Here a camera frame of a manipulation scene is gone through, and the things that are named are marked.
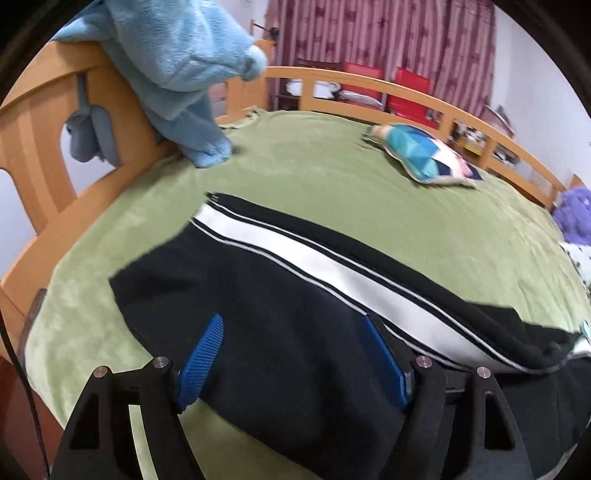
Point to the white floral pillow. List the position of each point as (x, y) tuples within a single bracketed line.
[(581, 263)]

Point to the black pants with white stripe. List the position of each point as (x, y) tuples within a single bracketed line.
[(277, 300)]

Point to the wooden bed frame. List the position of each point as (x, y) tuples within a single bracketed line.
[(27, 134)]

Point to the light blue fleece robe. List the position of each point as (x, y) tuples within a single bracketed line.
[(175, 55)]

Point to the brown bed edge pad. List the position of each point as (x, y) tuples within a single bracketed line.
[(37, 311)]

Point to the red chair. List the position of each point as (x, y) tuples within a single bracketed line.
[(364, 76), (413, 90)]

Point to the green fleece blanket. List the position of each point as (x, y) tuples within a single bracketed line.
[(323, 175)]

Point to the purple plush toy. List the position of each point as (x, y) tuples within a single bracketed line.
[(575, 212)]

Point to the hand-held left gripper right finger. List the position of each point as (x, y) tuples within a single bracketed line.
[(385, 360)]

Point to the wooden coat rack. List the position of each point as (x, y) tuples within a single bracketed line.
[(268, 31)]

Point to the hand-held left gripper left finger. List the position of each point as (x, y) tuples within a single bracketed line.
[(203, 350)]

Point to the maroon striped curtain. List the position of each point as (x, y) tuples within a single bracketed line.
[(392, 32)]

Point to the geometric patterned pillow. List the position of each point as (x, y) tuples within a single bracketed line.
[(422, 154)]

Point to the dark wooden chair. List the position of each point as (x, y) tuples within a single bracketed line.
[(318, 64)]

